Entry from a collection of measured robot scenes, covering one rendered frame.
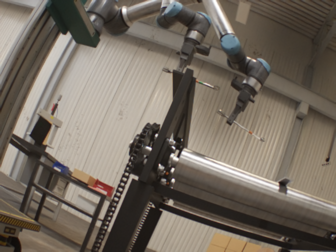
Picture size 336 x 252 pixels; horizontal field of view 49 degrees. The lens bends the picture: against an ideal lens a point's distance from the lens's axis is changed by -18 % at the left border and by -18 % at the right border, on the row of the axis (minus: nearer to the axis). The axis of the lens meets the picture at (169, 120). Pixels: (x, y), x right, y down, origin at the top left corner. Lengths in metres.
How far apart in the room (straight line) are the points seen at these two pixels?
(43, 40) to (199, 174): 1.28
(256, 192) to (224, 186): 0.12
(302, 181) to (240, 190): 11.36
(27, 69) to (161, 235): 10.14
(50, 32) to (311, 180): 11.28
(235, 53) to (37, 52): 1.08
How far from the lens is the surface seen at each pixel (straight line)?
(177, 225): 12.09
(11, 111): 2.27
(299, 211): 1.52
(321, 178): 13.06
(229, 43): 1.96
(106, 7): 2.46
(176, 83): 1.72
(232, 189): 1.47
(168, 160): 1.49
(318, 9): 13.00
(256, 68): 2.02
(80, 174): 4.78
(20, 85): 2.30
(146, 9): 2.51
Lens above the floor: 0.59
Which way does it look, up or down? 15 degrees up
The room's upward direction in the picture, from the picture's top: 23 degrees clockwise
